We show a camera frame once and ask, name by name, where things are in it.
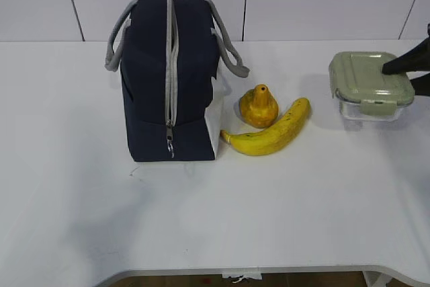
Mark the white tape on table edge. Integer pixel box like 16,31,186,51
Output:
221,268,263,284

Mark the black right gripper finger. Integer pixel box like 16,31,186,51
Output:
411,77,430,97
382,37,429,75

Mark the navy blue lunch bag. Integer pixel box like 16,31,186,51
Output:
105,0,249,162

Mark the green lidded glass container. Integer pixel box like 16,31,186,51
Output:
329,51,415,122

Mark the yellow pear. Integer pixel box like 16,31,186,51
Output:
239,84,279,128

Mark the yellow banana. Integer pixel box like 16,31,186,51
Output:
220,97,311,156

